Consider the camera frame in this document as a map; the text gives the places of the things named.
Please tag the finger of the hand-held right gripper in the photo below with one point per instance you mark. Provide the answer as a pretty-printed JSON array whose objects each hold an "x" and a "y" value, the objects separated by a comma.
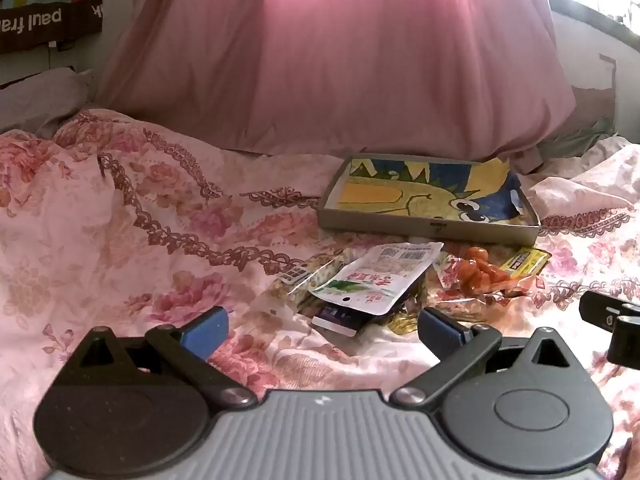
[{"x": 600, "y": 310}]

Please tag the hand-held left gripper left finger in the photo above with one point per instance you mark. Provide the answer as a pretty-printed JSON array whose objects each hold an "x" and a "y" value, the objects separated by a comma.
[{"x": 205, "y": 332}]

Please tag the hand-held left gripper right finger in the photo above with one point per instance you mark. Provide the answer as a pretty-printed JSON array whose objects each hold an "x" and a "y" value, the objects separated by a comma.
[{"x": 442, "y": 335}]

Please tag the orange sausage snack packet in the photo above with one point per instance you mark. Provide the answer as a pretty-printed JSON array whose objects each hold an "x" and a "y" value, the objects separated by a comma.
[{"x": 480, "y": 272}]

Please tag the white green snack packet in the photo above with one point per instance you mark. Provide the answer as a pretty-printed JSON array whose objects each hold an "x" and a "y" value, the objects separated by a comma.
[{"x": 375, "y": 280}]

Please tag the yellow snack packet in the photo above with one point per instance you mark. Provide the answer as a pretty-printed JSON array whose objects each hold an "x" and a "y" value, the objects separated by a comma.
[{"x": 525, "y": 262}]

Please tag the clear grain snack packet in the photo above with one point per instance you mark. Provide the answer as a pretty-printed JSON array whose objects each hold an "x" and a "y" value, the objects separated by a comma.
[
  {"x": 330, "y": 262},
  {"x": 292, "y": 285}
]

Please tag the dark blue snack packet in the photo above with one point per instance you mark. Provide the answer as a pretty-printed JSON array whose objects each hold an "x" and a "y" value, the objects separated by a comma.
[{"x": 340, "y": 317}]

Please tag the grey tray box cartoon print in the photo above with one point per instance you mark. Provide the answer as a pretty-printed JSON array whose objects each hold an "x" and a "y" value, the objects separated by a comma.
[{"x": 350, "y": 225}]

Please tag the pink floral blanket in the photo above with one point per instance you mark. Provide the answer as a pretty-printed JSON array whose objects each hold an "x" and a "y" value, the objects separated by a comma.
[{"x": 125, "y": 235}]

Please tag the grey green pillow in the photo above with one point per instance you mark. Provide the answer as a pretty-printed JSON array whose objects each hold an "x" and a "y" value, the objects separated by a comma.
[{"x": 575, "y": 145}]

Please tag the pink curtain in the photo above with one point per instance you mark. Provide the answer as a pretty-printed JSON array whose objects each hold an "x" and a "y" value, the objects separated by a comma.
[{"x": 325, "y": 60}]

